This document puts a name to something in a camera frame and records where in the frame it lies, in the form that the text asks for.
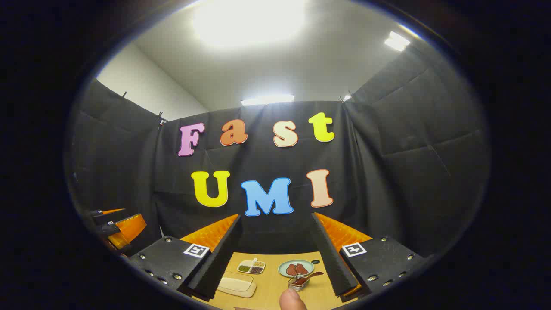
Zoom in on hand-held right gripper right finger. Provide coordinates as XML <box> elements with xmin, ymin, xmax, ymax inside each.
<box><xmin>311</xmin><ymin>212</ymin><xmax>427</xmax><ymax>302</ymax></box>

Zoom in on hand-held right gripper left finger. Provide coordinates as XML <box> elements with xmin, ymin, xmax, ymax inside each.
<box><xmin>129</xmin><ymin>214</ymin><xmax>241</xmax><ymax>302</ymax></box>

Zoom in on dark wooden spoon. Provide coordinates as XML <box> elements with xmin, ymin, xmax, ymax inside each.
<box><xmin>293</xmin><ymin>271</ymin><xmax>324</xmax><ymax>285</ymax></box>

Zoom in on clear rice tray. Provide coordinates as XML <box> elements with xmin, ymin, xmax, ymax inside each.
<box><xmin>217</xmin><ymin>271</ymin><xmax>257</xmax><ymax>298</ymax></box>

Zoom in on clear chopstick holder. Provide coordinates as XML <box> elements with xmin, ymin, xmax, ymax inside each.
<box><xmin>288</xmin><ymin>276</ymin><xmax>310</xmax><ymax>292</ymax></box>

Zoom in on white divided bean dish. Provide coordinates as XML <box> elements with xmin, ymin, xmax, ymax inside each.
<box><xmin>237</xmin><ymin>258</ymin><xmax>266</xmax><ymax>275</ymax></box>

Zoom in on pale green plate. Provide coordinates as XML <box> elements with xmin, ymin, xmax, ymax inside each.
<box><xmin>278</xmin><ymin>260</ymin><xmax>315</xmax><ymax>278</ymax></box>

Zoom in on black backdrop cloth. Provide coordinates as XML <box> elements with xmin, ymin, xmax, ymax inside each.
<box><xmin>65</xmin><ymin>41</ymin><xmax>491</xmax><ymax>259</ymax></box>

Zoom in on strip ceiling light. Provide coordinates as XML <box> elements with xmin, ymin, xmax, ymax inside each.
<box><xmin>240</xmin><ymin>95</ymin><xmax>296</xmax><ymax>106</ymax></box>

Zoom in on small ceiling light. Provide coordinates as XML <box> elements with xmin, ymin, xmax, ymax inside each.
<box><xmin>384</xmin><ymin>31</ymin><xmax>410</xmax><ymax>52</ymax></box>

